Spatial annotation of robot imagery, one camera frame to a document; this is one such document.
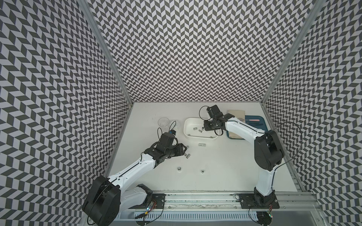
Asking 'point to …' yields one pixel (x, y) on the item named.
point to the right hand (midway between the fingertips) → (206, 127)
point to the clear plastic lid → (174, 125)
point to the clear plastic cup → (163, 122)
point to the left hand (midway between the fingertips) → (183, 150)
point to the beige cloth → (239, 114)
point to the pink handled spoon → (253, 120)
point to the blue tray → (261, 124)
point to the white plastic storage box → (189, 123)
